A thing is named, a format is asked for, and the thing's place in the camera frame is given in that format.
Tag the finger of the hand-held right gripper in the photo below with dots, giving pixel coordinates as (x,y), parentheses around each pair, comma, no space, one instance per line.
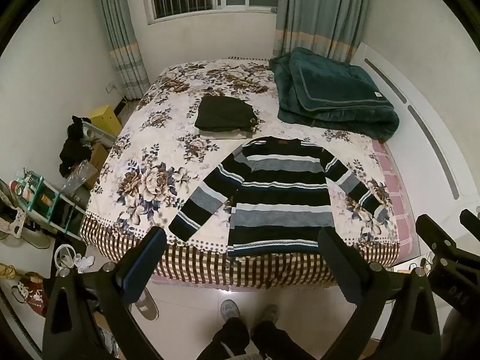
(437,234)
(471,223)

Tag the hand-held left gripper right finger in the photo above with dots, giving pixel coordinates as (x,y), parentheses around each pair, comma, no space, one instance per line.
(337,266)

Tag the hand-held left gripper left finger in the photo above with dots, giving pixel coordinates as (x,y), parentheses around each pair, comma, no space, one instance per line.
(141,270)

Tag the striped knit sweater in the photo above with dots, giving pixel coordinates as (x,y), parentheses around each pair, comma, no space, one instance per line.
(281,195)

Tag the dark green garment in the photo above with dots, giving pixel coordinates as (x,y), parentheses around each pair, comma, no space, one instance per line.
(225,114)

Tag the grey slipper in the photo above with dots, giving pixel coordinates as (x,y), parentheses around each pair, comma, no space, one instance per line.
(147,305)

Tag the white crumpled cloth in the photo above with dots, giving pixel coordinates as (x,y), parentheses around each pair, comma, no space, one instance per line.
(85,263)

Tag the pink checked bed sheet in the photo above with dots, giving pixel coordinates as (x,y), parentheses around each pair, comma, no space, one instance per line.
(395,195)

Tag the person's right grey shoe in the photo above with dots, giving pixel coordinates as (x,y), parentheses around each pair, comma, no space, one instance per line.
(269,313)

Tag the person's grey shoe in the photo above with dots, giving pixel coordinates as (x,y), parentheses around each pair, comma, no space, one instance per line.
(230,309)
(269,313)

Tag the person's left grey shoe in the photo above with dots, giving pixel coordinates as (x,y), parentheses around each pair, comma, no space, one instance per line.
(230,309)

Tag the person's right leg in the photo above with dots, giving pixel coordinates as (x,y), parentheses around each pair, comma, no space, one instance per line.
(277,343)

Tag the person's leg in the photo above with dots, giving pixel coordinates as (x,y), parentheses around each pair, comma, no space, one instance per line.
(228,339)
(277,343)

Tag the white bed headboard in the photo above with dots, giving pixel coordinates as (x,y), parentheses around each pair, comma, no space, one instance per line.
(431,127)

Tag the teal storage shelf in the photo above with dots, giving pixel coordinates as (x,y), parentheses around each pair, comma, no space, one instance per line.
(52,204)

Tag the person's left leg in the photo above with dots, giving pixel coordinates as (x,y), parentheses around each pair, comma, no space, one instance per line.
(228,339)

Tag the red bag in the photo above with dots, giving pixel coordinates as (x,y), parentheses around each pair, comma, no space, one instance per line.
(32,294)

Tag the clear plastic bag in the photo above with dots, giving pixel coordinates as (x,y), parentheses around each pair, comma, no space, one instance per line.
(78,176)

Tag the cardboard box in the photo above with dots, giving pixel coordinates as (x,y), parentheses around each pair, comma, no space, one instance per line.
(99,157)

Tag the floral bed blanket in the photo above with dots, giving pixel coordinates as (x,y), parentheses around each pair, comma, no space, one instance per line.
(157,150)

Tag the black clothing heap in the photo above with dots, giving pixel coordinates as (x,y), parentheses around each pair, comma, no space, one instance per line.
(75,150)

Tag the yellow box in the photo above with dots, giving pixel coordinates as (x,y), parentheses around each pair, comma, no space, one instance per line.
(105,119)

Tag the folded white garment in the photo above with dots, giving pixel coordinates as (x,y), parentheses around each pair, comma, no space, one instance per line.
(225,134)

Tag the folded dark green blanket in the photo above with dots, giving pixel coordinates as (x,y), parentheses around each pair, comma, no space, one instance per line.
(330,90)

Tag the grey-green curtain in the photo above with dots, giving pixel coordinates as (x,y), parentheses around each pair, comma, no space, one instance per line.
(122,37)
(318,11)

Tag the wall socket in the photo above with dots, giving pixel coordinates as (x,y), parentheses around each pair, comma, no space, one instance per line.
(109,88)

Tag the wall switch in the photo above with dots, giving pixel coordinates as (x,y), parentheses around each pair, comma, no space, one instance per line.
(56,19)

